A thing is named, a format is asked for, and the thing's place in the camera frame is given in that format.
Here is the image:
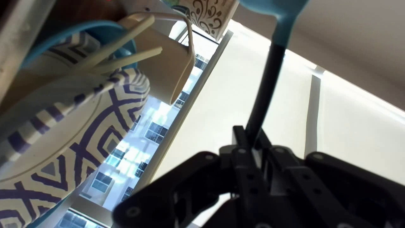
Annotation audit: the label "teal plastic scooper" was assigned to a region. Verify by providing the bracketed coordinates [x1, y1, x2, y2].
[239, 0, 311, 144]

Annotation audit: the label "cream two-pronged utensil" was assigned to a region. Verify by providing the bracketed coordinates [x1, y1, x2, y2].
[80, 13, 165, 73]

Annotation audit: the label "blue patterned bowl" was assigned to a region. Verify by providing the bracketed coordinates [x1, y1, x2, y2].
[37, 29, 235, 228]

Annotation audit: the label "patterned paper cup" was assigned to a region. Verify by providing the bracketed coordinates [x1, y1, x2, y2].
[172, 0, 242, 41]

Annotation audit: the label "white roller blind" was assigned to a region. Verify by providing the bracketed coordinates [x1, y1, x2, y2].
[151, 20, 405, 187]

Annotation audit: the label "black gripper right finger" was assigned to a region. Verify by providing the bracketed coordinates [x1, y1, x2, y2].
[252, 127, 405, 228]

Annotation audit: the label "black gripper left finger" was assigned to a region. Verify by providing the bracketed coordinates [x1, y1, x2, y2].
[111, 124, 280, 228]

